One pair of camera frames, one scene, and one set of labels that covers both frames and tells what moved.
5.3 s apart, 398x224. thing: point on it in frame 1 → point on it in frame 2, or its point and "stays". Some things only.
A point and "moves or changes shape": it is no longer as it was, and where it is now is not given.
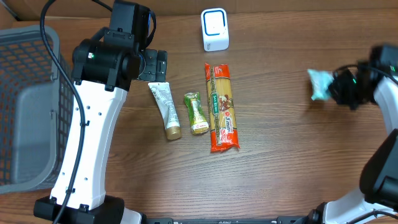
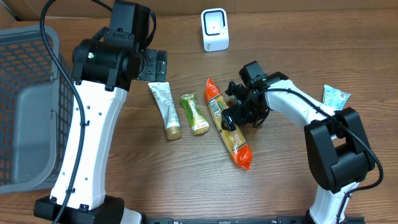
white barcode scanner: x=214 y=29 stays
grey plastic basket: x=36 y=110 stays
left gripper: x=157 y=65 stays
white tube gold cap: x=163 y=94 stays
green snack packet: x=198 y=121 stays
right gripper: x=338 y=90 → x=244 y=118
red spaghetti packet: x=224 y=134 moves or changes shape
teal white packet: x=320 y=80 moves or changes shape
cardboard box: x=12 y=9 stays
